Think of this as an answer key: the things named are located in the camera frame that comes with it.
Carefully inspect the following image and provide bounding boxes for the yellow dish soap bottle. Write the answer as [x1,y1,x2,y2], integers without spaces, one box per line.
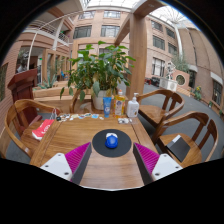
[113,88,127,118]

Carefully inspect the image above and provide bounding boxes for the round black mouse pad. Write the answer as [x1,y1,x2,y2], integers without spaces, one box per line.
[91,128,133,158]

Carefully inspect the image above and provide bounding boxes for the spiky agave plant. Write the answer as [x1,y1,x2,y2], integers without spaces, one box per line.
[36,71,59,89]

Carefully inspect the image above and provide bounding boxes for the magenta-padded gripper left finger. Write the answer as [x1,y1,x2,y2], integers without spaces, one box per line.
[40,141,93,185]

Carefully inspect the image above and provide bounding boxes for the red and white packet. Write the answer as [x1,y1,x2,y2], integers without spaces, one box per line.
[31,118,55,141]

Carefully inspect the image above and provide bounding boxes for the small clear plastic packet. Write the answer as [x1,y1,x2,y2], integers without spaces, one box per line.
[117,117,130,125]

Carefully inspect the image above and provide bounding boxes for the dark red wooden lectern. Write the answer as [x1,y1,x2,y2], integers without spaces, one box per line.
[7,68,39,126]

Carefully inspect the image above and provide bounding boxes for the white pump bottle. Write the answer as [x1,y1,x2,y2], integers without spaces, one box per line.
[126,92,140,118]

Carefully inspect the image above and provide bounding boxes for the blue and white computer mouse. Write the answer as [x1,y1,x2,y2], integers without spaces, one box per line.
[104,132,119,150]

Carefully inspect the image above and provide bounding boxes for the wooden armchair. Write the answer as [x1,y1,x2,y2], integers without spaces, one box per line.
[68,88,96,114]
[135,88,185,129]
[0,98,63,159]
[151,111,219,168]

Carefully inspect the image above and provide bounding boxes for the green plant in white pot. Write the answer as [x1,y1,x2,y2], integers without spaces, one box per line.
[59,40,137,111]

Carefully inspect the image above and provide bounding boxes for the yellow flowering plant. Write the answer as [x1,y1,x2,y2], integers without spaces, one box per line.
[193,85,204,101]

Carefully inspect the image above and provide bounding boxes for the white statue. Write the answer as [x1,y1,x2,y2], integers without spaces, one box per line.
[165,61,177,81]

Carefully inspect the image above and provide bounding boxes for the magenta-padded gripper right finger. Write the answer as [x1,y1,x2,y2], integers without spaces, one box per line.
[132,142,184,186]

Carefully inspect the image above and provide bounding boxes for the blue squeeze tube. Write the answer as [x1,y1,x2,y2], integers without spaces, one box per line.
[102,96,113,118]

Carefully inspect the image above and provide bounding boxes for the black box with white edge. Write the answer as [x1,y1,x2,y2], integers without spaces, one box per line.
[165,134,192,163]

